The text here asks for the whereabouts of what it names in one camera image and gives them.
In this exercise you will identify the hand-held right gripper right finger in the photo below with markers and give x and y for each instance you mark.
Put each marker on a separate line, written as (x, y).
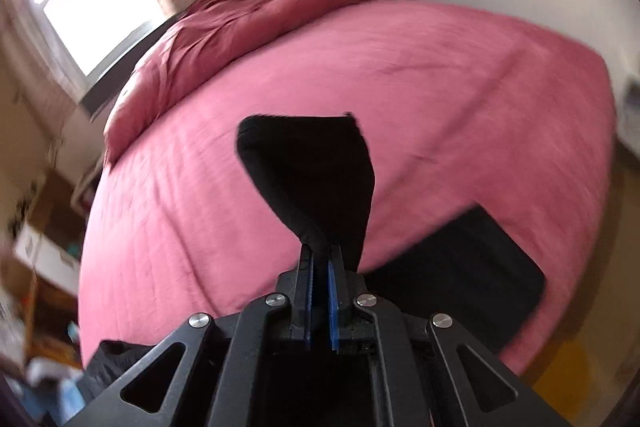
(334, 307)

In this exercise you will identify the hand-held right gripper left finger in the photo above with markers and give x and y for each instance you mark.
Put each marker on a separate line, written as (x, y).
(307, 302)

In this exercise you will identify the black pants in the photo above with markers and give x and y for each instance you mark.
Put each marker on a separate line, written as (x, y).
(310, 172)

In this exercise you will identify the pink bed blanket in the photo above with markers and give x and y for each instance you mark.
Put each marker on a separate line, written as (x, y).
(425, 97)

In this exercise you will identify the cardboard box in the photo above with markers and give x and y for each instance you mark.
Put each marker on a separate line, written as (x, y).
(47, 237)

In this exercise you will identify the red duvet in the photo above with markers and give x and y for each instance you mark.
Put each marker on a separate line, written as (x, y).
(225, 22)

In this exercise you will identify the dark headboard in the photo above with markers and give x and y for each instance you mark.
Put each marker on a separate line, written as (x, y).
(125, 69)

